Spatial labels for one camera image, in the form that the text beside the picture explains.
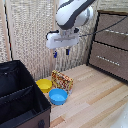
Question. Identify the brown drawer dresser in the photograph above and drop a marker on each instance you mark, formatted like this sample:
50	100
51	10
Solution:
110	46

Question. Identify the blue plastic bowl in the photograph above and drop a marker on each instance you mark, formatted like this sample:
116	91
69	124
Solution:
58	96

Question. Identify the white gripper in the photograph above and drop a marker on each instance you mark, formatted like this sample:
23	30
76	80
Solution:
62	40

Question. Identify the yellow plastic bowl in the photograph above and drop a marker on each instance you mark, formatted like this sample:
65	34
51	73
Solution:
43	85

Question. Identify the beige woven folding screen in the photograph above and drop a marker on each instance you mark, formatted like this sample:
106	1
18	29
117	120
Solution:
30	36

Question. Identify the black fabric storage box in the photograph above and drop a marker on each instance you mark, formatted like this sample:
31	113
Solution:
18	96

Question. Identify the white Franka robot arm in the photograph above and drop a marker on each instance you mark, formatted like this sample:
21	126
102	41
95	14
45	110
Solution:
71	11

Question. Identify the granola bar box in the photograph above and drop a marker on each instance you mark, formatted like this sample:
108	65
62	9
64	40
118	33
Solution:
62	81

